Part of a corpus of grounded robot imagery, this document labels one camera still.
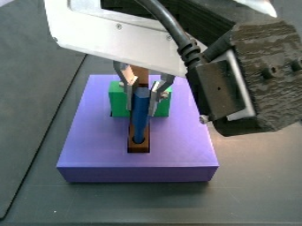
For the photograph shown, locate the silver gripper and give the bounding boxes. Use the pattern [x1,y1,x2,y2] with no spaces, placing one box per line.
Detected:
[44,0,186,110]

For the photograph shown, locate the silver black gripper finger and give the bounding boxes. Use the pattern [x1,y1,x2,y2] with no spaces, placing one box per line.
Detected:
[149,73,175,116]

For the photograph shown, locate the purple base board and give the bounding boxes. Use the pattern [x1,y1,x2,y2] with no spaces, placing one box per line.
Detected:
[56,75,218,183]

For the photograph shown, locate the brown slotted upright piece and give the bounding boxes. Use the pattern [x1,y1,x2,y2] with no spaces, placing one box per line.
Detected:
[127,65,150,154]

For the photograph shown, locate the green block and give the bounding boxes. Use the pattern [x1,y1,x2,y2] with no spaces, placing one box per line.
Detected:
[108,81,173,117]

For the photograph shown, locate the black camera cable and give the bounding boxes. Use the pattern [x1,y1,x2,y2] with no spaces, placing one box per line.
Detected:
[137,0,206,69]

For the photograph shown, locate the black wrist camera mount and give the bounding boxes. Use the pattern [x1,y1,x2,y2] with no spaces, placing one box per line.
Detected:
[186,19,302,136]

